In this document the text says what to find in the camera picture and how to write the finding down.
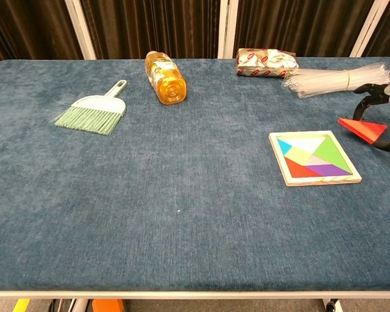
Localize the orange triangle piece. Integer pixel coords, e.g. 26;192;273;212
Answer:
337;118;388;145

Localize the green tangram triangle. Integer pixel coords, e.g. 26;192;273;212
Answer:
311;135;354;174

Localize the purple tangram parallelogram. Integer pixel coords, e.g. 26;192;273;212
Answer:
304;164;352;177

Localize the yellow tangram square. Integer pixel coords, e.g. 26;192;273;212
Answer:
285;146;315;165

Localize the red tangram triangle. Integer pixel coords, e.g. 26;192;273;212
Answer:
285;157;323;180

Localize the light blue tangram triangle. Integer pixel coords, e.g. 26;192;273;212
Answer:
277;138;294;155

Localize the clear plastic straws bundle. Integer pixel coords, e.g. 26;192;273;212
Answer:
281;62;390;99

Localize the brown patterned snack packet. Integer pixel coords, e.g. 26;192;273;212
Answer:
235;47;299;79

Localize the amber tea plastic bottle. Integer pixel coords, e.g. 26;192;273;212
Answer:
144;50;187;105

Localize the blue fabric table mat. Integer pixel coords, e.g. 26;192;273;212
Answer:
0;57;390;292

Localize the mint green hand brush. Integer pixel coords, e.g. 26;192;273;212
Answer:
50;79;128;136

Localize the orange plastic object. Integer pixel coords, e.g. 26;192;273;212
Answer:
91;298;125;312

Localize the white partition post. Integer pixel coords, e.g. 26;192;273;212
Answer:
64;0;97;60
350;0;390;59
217;0;239;60

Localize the colourful tangram puzzle tray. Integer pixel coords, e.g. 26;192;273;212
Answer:
268;130;363;187

